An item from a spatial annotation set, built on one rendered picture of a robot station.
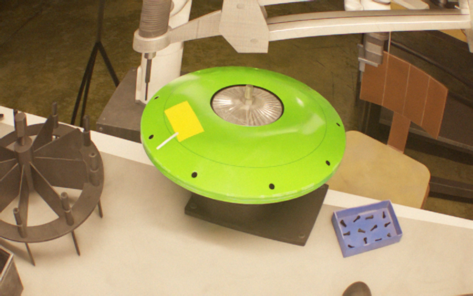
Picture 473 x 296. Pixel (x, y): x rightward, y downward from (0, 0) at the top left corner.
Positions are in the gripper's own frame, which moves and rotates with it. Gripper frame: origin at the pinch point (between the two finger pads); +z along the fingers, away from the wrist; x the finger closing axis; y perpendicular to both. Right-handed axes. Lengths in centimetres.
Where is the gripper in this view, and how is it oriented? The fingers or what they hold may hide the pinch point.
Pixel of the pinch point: (360, 75)
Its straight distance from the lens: 126.7
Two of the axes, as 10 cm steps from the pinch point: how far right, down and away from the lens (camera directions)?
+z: -0.8, 7.7, 6.3
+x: 2.0, -6.1, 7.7
